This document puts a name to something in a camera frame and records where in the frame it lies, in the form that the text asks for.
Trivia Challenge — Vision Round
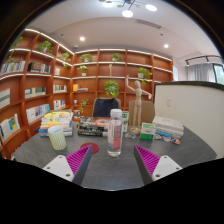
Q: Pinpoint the black ceiling track rail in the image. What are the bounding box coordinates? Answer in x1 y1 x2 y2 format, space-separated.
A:
184 54 223 66

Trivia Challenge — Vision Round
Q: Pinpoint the white partition with dark top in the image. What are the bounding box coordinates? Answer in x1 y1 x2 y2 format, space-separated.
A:
152 80 224 159

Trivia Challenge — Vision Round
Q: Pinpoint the tan chair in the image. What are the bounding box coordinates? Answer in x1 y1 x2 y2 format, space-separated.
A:
128 100 156 127

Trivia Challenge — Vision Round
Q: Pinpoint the thick black book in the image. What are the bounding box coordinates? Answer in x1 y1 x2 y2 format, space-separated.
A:
77 126 109 138

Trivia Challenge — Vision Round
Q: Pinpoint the grey curtain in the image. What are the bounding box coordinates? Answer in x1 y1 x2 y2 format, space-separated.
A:
186 63 216 84

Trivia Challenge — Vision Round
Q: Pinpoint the ceiling air vent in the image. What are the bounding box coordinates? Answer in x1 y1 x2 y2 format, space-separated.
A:
134 18 163 30

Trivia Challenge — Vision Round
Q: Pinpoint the clear bottle with red label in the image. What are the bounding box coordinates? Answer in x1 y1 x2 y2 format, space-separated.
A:
106 108 124 158

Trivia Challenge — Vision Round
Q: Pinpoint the chair with dark jacket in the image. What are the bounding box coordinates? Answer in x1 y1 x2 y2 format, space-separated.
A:
91 97 122 118

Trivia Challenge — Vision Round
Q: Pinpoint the flat round red coaster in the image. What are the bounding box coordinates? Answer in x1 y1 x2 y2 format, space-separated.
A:
79 142 100 155

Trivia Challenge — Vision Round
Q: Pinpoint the glass window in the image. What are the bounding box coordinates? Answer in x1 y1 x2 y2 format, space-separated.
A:
213 63 224 85

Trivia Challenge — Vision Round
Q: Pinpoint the green-striped white cup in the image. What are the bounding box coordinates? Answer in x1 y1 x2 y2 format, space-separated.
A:
47 125 68 151

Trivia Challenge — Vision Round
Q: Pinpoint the dark book with orange circle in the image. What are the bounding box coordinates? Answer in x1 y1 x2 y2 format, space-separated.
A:
79 117 111 130

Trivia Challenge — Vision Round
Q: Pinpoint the wooden artist mannequin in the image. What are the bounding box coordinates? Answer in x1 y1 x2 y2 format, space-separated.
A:
125 74 153 136

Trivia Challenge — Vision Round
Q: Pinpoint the small green-white box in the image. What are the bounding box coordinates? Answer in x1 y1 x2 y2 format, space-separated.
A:
139 122 157 141

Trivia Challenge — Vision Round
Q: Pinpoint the branched ceiling lamp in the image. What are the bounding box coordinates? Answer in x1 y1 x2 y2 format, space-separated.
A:
98 0 158 19

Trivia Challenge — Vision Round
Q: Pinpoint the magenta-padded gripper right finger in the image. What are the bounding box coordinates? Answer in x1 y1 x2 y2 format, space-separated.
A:
133 144 184 186

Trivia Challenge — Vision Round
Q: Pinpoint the wooden wall shelf unit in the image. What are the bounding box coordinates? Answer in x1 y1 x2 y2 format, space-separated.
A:
0 28 175 160

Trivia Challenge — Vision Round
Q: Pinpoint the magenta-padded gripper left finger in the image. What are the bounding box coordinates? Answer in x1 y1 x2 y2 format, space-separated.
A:
42 144 94 186

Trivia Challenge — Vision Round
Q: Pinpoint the stack of colourful books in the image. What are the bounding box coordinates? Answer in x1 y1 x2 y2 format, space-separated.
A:
38 111 74 138

